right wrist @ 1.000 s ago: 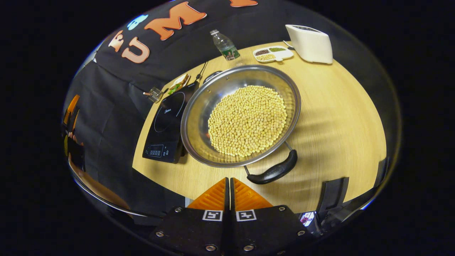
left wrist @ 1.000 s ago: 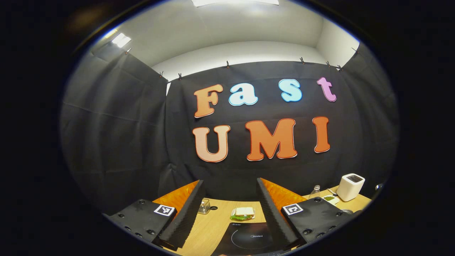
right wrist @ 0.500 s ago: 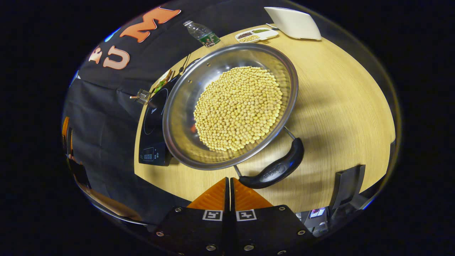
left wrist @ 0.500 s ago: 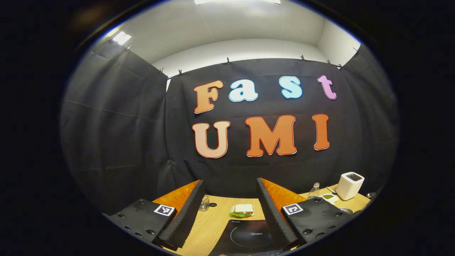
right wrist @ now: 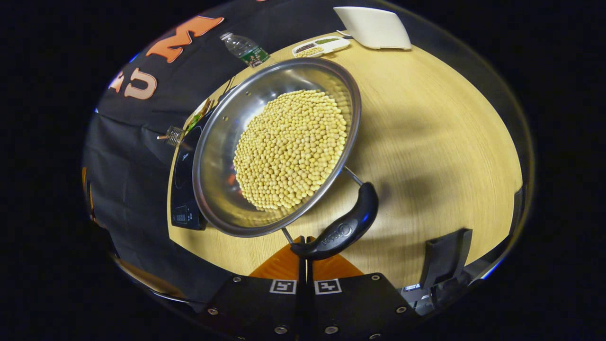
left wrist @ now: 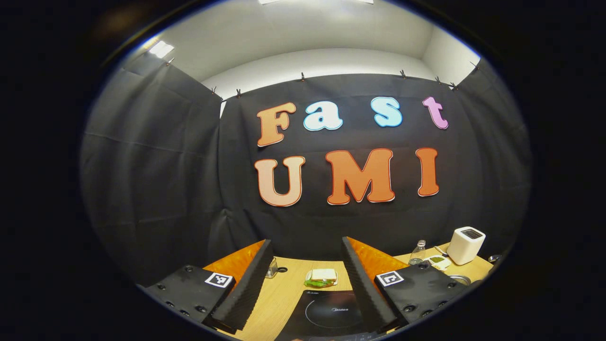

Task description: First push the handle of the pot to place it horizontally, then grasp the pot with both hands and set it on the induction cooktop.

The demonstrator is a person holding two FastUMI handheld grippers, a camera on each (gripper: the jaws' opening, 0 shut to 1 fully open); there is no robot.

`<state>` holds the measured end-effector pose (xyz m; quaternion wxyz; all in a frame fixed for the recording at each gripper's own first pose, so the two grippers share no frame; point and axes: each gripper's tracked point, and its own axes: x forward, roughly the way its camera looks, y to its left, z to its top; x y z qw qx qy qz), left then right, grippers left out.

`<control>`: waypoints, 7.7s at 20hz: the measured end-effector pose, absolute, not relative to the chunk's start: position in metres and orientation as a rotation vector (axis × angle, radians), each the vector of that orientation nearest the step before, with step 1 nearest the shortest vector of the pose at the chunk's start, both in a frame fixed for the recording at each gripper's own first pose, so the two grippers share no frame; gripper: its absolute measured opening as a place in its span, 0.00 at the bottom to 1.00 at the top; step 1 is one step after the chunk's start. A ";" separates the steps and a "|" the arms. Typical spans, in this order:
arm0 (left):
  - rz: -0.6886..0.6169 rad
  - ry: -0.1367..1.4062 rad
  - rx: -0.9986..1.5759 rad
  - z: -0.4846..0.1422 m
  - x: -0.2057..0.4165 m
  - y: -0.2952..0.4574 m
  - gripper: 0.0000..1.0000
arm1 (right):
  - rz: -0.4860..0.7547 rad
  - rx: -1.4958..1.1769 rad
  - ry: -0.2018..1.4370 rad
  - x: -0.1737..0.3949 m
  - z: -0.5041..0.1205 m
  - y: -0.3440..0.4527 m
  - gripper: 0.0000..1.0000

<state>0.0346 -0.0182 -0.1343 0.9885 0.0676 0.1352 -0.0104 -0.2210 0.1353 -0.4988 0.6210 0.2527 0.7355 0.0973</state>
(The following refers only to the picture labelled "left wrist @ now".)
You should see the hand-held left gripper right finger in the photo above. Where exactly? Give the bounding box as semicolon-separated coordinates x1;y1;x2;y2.
341;236;469;333

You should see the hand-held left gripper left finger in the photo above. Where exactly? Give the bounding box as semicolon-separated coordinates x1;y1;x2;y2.
137;238;275;332

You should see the sandwich with lettuce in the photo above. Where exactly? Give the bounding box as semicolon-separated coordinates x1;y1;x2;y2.
304;268;338;287

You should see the small ceiling light panel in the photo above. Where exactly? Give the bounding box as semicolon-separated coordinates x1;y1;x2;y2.
149;40;175;59

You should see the black induction cooktop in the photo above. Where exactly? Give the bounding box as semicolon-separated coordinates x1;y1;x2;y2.
275;290;374;341

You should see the clear plastic bottle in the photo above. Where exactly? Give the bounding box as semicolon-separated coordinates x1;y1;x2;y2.
408;240;427;266

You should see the large ceiling light panel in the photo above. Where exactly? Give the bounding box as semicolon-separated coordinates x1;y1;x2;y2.
258;0;374;5

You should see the small white plate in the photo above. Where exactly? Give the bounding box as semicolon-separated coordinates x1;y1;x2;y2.
304;269;339;287

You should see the white divided bean dish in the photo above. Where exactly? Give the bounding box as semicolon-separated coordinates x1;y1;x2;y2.
424;254;453;271

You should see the row of black clips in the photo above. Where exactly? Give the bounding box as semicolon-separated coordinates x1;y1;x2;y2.
166;57;480;99

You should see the white box appliance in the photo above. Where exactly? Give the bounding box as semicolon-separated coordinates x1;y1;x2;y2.
446;226;487;266

